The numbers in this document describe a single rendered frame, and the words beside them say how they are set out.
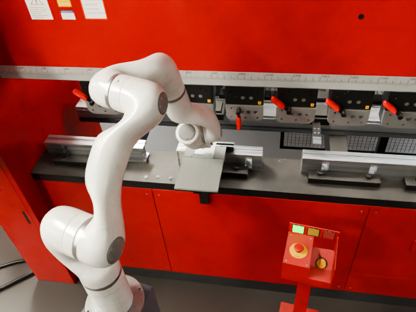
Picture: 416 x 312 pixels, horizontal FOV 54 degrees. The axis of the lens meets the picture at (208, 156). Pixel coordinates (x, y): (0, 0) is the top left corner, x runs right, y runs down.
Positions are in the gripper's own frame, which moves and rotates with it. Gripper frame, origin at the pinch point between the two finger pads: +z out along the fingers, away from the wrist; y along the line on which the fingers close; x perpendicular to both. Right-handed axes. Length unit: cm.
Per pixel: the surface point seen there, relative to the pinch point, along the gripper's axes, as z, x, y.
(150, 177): 12.4, 15.0, 25.2
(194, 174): -2.2, 12.9, 2.1
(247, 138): 163, -28, -7
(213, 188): -6.8, 18.4, -7.2
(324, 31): -36, -36, -45
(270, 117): 28.4, -18.6, -27.3
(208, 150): 7.0, 1.6, -1.6
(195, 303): 69, 84, 9
